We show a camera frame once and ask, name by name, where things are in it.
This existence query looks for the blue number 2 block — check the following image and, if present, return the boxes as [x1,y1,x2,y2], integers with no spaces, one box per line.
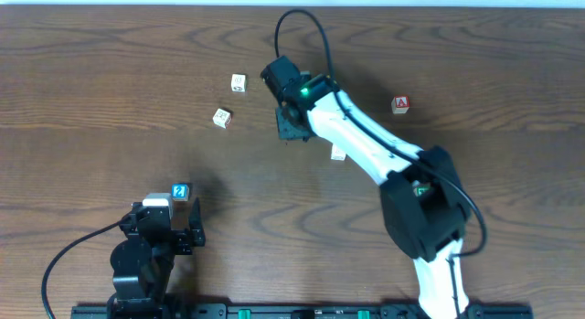
[171,184,191,202]

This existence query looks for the red letter A block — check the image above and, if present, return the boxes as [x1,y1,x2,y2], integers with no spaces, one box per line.
[391,95,410,114]

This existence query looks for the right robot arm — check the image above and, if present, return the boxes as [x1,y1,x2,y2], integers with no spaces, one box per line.
[261,68,476,318]

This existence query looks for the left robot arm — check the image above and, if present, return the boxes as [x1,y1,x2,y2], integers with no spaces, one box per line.
[110,193,206,318]

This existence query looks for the white block soccer ball picture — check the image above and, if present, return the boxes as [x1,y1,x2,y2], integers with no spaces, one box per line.
[230,74,247,92]

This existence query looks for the plain white wooden block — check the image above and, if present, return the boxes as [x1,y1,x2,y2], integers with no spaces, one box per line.
[330,144,346,161]

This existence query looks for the white block red side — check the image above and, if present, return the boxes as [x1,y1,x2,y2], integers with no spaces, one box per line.
[212,108,232,129]

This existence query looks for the green letter R block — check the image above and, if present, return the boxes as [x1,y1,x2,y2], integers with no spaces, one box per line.
[413,184,431,197]

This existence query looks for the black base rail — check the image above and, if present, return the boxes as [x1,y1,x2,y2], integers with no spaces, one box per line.
[70,302,535,319]

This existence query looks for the left black cable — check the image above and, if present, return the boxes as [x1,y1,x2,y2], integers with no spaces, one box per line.
[40,219,127,319]

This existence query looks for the black cable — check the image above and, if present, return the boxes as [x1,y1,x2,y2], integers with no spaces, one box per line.
[40,219,127,319]
[272,7,489,319]

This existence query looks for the right black cable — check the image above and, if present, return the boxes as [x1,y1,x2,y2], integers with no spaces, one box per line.
[272,7,489,319]

